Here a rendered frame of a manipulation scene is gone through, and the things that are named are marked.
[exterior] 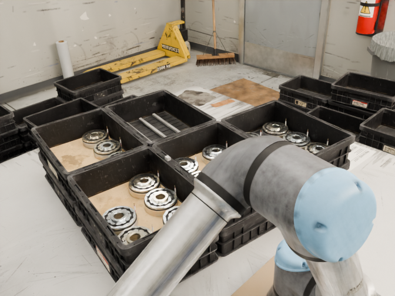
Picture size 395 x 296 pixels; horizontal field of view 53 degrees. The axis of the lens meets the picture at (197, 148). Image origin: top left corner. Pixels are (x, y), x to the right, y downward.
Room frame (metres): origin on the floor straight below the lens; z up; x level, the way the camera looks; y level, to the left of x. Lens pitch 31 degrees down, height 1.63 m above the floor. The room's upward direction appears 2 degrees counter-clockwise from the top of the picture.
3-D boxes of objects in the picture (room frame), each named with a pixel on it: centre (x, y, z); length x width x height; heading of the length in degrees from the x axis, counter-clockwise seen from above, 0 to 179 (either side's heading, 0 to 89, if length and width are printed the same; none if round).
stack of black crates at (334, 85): (2.41, -1.13, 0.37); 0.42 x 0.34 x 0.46; 43
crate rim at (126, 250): (0.94, 0.18, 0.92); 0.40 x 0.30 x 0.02; 34
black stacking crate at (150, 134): (1.44, 0.15, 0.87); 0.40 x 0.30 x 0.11; 34
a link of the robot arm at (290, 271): (0.65, -0.23, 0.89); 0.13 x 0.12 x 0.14; 35
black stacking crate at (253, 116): (1.28, -0.32, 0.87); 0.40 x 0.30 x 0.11; 34
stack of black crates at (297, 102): (2.69, -0.85, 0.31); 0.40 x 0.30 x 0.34; 43
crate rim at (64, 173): (1.27, 0.40, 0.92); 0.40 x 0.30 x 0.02; 34
